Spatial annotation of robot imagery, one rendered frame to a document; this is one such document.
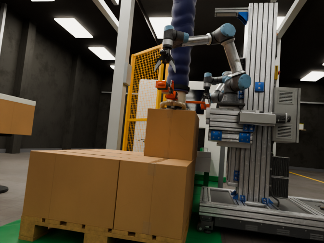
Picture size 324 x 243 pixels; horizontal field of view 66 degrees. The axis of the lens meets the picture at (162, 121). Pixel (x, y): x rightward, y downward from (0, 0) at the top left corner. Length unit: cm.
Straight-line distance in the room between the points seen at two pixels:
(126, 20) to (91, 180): 286
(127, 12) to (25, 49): 501
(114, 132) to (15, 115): 126
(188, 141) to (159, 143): 23
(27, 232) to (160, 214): 84
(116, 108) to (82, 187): 215
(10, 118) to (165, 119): 173
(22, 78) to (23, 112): 522
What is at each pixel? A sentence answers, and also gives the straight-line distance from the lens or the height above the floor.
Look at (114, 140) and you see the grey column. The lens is 360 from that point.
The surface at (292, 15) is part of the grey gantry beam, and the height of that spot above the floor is 310.
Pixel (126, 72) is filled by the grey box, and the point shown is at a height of 163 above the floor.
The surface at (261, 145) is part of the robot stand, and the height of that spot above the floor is 72.
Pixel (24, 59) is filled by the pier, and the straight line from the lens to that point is 848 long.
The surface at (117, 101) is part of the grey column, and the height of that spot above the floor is 120.
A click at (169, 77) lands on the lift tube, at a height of 127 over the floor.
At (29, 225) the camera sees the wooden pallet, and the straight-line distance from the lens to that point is 185.
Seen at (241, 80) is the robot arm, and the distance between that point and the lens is 207.
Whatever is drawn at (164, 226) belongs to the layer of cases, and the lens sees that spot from 151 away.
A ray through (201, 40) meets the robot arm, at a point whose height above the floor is 152.
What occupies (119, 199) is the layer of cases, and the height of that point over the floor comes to 32.
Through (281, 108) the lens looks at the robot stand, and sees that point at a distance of 238.
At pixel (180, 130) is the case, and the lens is 204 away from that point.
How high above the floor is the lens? 66
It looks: 5 degrees up
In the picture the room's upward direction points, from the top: 5 degrees clockwise
